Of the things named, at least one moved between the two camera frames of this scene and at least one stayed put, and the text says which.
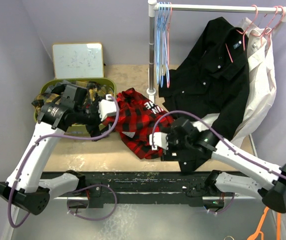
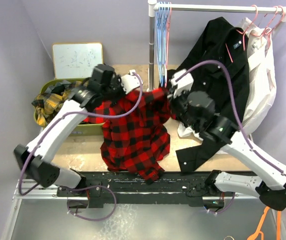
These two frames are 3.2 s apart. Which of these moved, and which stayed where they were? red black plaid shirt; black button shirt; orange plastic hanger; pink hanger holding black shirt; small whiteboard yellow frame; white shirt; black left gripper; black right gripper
Moved: red black plaid shirt; black left gripper; black right gripper
Stayed: white shirt; pink hanger holding black shirt; orange plastic hanger; small whiteboard yellow frame; black button shirt
